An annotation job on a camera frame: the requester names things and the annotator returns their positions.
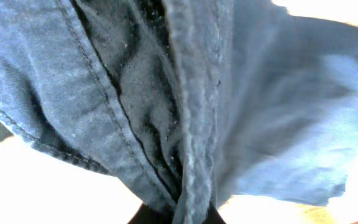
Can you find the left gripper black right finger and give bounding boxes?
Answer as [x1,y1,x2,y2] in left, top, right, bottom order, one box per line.
[202,203,226,224]

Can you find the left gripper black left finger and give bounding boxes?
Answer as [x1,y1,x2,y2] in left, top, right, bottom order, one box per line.
[127,203,173,224]

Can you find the dark blue denim shorts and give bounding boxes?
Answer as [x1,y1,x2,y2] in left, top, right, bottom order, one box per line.
[0,0,358,223]

